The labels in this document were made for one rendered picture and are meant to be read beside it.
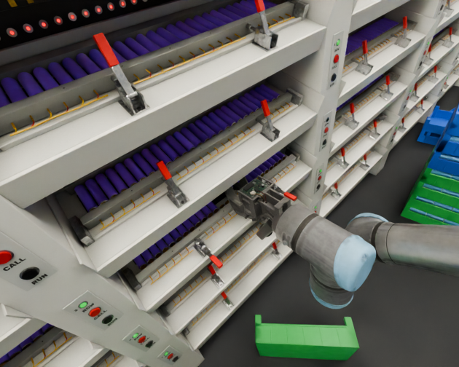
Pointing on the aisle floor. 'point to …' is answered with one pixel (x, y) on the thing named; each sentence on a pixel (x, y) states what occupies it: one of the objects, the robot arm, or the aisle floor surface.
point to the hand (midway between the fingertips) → (231, 188)
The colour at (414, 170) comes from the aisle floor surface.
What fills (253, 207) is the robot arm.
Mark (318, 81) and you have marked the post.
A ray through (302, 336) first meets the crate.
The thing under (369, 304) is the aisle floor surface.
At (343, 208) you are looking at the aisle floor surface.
